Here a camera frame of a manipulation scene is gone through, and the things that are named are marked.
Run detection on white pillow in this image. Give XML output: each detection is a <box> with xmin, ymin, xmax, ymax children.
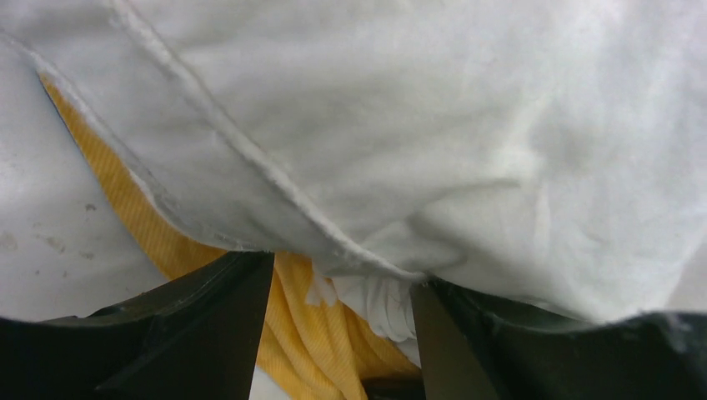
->
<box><xmin>1</xmin><ymin>1</ymin><xmax>706</xmax><ymax>342</ymax></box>

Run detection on yellow and blue pillowcase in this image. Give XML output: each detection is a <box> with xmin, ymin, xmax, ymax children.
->
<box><xmin>41</xmin><ymin>77</ymin><xmax>421</xmax><ymax>399</ymax></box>

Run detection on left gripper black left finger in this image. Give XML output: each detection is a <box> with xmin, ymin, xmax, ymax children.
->
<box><xmin>1</xmin><ymin>252</ymin><xmax>273</xmax><ymax>399</ymax></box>

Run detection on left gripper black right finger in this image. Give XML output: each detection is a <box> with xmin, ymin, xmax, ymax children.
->
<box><xmin>411</xmin><ymin>281</ymin><xmax>706</xmax><ymax>399</ymax></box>

